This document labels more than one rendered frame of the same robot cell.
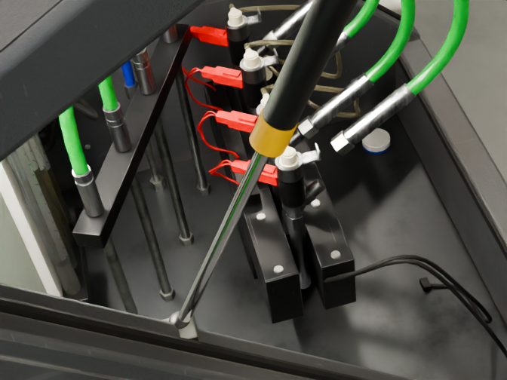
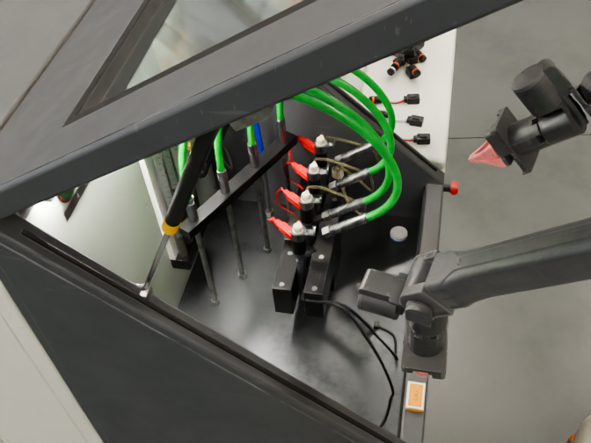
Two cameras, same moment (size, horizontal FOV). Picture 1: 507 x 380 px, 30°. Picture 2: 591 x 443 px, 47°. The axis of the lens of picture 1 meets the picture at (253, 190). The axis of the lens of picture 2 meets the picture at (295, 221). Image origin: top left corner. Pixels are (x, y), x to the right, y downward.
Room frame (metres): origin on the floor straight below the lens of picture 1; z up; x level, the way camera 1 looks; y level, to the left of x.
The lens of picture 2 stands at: (-0.10, -0.35, 2.04)
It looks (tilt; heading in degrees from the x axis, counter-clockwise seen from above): 48 degrees down; 22
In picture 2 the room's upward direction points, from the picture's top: 6 degrees counter-clockwise
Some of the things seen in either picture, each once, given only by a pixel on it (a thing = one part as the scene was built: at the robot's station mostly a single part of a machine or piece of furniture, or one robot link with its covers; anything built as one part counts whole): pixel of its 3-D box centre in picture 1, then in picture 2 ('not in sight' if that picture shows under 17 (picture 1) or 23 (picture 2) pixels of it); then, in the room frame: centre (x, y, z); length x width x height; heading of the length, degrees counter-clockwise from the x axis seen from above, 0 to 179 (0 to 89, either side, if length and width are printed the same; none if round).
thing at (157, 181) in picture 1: (145, 138); (266, 186); (0.91, 0.13, 0.93); 0.02 x 0.02 x 0.19; 7
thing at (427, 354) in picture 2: not in sight; (426, 334); (0.47, -0.31, 1.15); 0.10 x 0.07 x 0.07; 6
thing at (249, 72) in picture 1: (270, 127); (321, 206); (0.82, -0.03, 1.00); 0.05 x 0.03 x 0.21; 97
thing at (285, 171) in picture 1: (305, 223); (306, 265); (0.66, -0.05, 1.00); 0.05 x 0.03 x 0.21; 97
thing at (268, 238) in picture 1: (276, 203); (314, 248); (0.78, -0.03, 0.91); 0.34 x 0.10 x 0.15; 7
